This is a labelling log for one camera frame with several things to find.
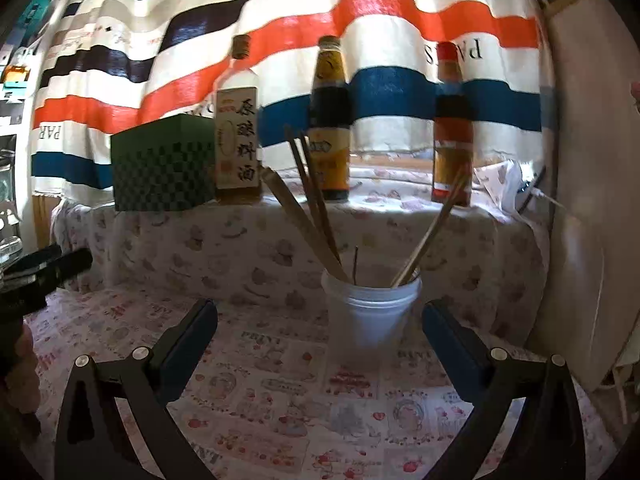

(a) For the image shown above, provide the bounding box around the bamboo chopstick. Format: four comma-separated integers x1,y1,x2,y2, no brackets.
262,168,350,283
298,132,341,262
390,169,469,288
284,125,324,237

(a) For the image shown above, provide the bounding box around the gold metal spoon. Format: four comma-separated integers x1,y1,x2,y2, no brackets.
352,246,359,285

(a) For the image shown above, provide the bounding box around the person's left hand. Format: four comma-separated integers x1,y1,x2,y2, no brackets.
1,322,41,443

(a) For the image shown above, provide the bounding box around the green checkered box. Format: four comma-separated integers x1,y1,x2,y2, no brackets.
111,114,215,212

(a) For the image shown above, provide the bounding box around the cooking wine bottle white label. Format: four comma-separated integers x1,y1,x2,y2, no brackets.
214,35,262,204

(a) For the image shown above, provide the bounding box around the translucent white plastic cup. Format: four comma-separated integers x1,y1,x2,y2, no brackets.
321,261,422,372

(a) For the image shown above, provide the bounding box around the striped curtain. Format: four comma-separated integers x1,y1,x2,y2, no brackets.
30,0,544,205

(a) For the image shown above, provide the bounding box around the white shelf with items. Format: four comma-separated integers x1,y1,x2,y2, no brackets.
1,0,58,266

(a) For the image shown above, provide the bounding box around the bamboo chopstick in cup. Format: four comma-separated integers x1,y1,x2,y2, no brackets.
390,169,469,288

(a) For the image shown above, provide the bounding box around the white power strip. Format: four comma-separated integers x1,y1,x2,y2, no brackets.
501,160,546,214

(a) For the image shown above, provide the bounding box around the dark sauce bottle yellow label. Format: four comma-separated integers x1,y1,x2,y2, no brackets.
307,36,352,202

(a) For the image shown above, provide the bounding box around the red capped sauce bottle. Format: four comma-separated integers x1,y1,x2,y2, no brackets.
432,41,474,207

